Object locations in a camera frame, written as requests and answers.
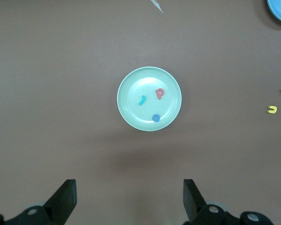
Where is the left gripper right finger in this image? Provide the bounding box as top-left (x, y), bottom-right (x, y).
top-left (183, 179), bottom-right (272, 225)

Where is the white paper scrap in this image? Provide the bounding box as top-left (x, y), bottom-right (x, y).
top-left (150, 0), bottom-right (164, 14)

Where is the pink foam letter p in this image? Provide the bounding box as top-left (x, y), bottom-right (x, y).
top-left (155, 88), bottom-right (166, 100)

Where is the light green plate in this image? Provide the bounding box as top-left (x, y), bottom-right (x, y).
top-left (117, 66), bottom-right (183, 132)

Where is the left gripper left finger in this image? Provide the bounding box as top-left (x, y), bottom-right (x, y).
top-left (0, 179), bottom-right (77, 225)

